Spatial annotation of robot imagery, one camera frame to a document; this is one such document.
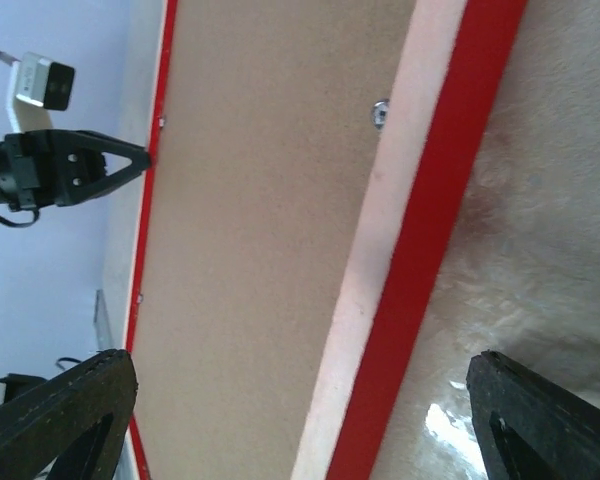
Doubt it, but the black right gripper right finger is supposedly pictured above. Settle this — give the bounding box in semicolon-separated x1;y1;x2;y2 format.
466;350;600;479

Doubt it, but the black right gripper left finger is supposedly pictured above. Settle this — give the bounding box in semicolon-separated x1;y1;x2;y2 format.
0;349;138;479

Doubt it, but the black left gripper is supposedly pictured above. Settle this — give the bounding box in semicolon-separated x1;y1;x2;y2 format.
0;130;151;208

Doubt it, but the brown cardboard backing board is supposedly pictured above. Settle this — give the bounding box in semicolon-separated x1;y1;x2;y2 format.
132;1;413;479

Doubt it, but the red wooden picture frame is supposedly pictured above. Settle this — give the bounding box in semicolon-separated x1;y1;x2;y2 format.
128;1;525;479

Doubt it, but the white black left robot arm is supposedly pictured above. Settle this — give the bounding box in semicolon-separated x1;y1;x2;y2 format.
0;129;151;228

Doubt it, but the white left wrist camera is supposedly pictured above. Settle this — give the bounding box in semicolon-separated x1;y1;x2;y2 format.
6;52;76;133

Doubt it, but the metal frame retaining clip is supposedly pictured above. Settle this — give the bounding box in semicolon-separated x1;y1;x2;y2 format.
370;98;389;131

